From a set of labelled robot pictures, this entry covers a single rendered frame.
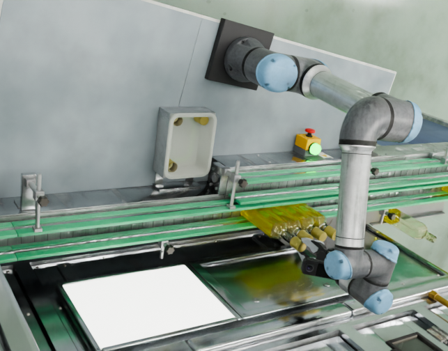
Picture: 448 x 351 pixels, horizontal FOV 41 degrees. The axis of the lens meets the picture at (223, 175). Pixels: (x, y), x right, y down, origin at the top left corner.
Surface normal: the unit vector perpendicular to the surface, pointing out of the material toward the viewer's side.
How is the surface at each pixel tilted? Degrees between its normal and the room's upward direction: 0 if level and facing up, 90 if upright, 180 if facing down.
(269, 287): 90
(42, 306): 90
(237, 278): 90
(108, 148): 0
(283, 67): 9
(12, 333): 90
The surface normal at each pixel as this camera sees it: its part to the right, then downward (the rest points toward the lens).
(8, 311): 0.14, -0.93
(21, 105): 0.52, 0.37
